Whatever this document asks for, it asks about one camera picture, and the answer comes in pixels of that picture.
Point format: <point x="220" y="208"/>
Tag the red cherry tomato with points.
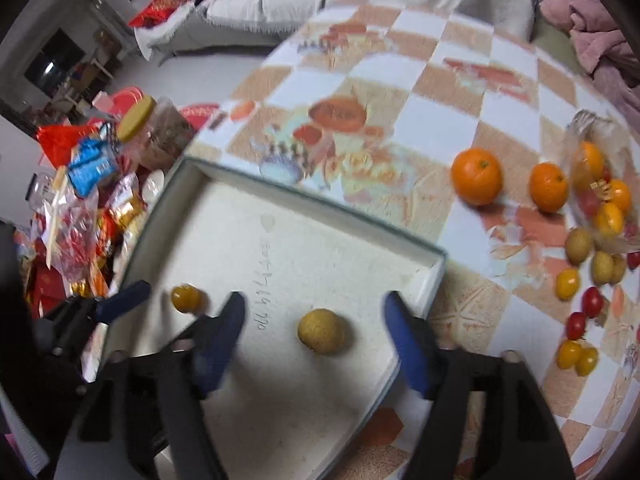
<point x="576" y="324"/>
<point x="592" y="302"/>

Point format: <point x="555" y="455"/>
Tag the clear glass fruit bowl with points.
<point x="598" y="157"/>

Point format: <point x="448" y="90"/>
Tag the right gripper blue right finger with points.
<point x="409" y="336"/>

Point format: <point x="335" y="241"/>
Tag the red snack packets pile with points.
<point x="73" y="245"/>

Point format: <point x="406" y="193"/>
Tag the white shallow box tray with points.
<point x="282" y="411"/>

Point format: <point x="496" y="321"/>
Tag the brown longan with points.
<point x="619" y="268"/>
<point x="602" y="268"/>
<point x="322" y="331"/>
<point x="578" y="246"/>

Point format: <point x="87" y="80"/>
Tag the jar with yellow lid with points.
<point x="153" y="134"/>

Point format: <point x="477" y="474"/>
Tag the checkered patterned tablecloth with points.
<point x="369" y="106"/>

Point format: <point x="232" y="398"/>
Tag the large orange mandarin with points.
<point x="477" y="177"/>

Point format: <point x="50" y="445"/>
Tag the blue snack packet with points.
<point x="94" y="162"/>

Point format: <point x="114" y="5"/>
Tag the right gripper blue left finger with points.
<point x="215" y="343"/>

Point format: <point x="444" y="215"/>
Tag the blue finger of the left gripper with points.
<point x="110" y="309"/>

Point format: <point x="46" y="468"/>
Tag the yellow cherry tomato pair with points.
<point x="568" y="355"/>
<point x="587" y="362"/>

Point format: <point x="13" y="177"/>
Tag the pink blanket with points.
<point x="602" y="50"/>

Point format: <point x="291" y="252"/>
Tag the yellow cherry tomato on table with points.
<point x="567" y="283"/>

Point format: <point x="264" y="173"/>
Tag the red tomato behind bowl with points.
<point x="633" y="260"/>

